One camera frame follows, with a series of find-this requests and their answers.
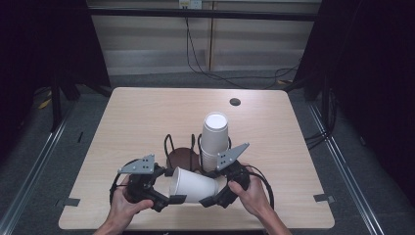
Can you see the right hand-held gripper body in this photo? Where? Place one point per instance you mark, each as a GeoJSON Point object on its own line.
{"type": "Point", "coordinates": [233, 169]}

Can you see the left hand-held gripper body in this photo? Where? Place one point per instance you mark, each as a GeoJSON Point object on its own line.
{"type": "Point", "coordinates": [142, 182]}

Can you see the single white paper cup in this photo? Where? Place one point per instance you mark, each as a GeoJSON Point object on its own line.
{"type": "Point", "coordinates": [192, 185]}

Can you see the stack of white paper cups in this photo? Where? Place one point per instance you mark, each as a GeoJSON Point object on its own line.
{"type": "Point", "coordinates": [213, 140]}

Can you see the person's left hand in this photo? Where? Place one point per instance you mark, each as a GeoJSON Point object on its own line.
{"type": "Point", "coordinates": [125, 204]}

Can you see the person's right hand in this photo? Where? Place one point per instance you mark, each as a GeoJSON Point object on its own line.
{"type": "Point", "coordinates": [253, 196]}

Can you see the black table grommet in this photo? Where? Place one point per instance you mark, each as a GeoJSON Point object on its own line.
{"type": "Point", "coordinates": [235, 102]}

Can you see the grey tape strip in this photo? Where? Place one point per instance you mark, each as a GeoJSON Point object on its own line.
{"type": "Point", "coordinates": [69, 202]}
{"type": "Point", "coordinates": [323, 197]}

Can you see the small black floor tape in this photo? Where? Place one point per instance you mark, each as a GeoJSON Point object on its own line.
{"type": "Point", "coordinates": [80, 137]}

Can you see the black metal stand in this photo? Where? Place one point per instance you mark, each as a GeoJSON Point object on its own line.
{"type": "Point", "coordinates": [56, 104]}

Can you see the black horizontal bar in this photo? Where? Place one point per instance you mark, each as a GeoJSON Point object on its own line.
{"type": "Point", "coordinates": [202, 13]}

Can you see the black curtain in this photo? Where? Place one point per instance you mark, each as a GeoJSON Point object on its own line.
{"type": "Point", "coordinates": [368, 81]}
{"type": "Point", "coordinates": [39, 49]}

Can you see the aluminium floor rail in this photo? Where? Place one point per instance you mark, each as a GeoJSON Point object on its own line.
{"type": "Point", "coordinates": [345, 169]}
{"type": "Point", "coordinates": [29, 176]}

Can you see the white wall socket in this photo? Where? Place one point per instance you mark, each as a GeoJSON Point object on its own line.
{"type": "Point", "coordinates": [190, 4]}

